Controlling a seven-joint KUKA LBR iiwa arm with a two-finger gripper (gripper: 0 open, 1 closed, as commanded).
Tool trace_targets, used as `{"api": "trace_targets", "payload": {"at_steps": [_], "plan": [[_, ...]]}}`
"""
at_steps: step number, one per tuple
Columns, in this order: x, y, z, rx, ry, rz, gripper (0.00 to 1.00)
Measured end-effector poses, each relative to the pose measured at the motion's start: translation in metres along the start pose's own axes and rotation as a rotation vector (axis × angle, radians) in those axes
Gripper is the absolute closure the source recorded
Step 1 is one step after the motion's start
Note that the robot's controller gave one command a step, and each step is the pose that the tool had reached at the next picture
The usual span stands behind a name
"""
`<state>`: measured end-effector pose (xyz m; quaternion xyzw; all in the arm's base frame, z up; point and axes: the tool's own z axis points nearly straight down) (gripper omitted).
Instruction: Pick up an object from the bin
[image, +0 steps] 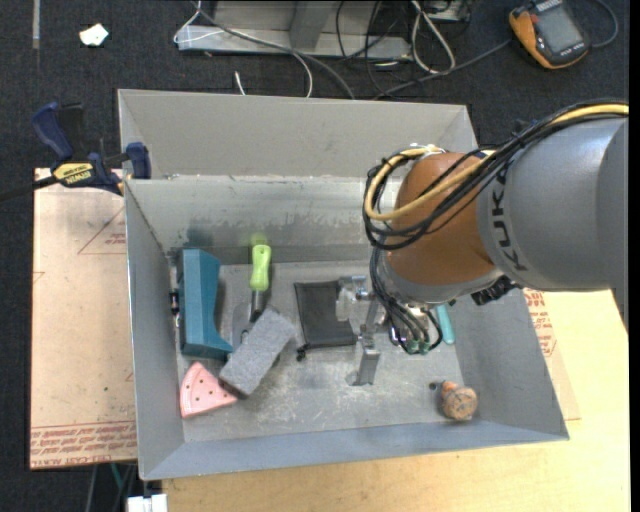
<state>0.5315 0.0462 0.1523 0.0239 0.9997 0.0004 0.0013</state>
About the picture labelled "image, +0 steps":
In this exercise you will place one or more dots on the grey metal bin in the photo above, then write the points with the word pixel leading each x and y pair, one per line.
pixel 310 405

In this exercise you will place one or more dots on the pink triangular slice toy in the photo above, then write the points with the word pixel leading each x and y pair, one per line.
pixel 200 392

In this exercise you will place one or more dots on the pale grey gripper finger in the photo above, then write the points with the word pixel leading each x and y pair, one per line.
pixel 369 365
pixel 351 290

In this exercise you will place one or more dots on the grey rectangular sponge block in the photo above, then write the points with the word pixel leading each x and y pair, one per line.
pixel 257 352

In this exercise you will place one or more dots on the teal blue curved block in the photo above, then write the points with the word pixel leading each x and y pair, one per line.
pixel 199 300

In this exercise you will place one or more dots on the orange plush toy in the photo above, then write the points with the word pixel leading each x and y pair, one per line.
pixel 457 402

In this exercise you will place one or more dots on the brown cardboard board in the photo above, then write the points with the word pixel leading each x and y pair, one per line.
pixel 75 310

